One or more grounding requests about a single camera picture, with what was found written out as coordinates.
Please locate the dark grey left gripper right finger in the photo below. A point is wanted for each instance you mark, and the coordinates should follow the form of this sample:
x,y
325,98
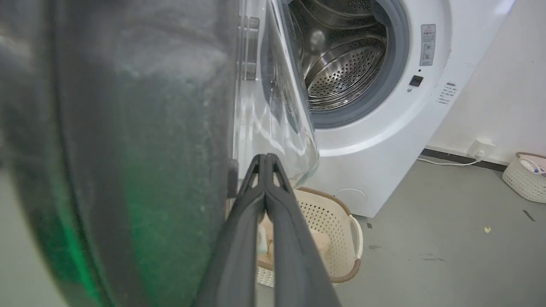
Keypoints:
x,y
294,256

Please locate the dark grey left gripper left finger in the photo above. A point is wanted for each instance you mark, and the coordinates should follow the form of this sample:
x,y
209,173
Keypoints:
x,y
237,256

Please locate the round glass washing machine door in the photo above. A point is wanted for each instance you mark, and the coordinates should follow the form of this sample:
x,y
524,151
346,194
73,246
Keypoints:
x,y
140,140

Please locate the white front-load washing machine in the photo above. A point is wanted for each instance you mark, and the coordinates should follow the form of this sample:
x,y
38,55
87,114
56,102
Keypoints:
x,y
384,106

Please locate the cream perforated laundry basket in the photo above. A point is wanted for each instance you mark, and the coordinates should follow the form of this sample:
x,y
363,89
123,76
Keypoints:
x,y
332,238

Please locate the white power plug adapter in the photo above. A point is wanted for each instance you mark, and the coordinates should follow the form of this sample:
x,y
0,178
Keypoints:
x,y
481,148

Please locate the small white perforated basket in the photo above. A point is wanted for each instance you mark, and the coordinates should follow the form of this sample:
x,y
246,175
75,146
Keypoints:
x,y
525,181

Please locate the grey warning sticker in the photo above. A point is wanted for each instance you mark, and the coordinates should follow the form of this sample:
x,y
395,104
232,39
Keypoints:
x,y
427,44

